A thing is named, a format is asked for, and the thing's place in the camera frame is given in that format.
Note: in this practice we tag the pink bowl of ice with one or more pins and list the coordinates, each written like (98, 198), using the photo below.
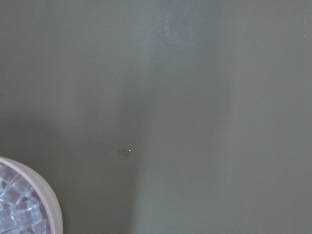
(28, 205)

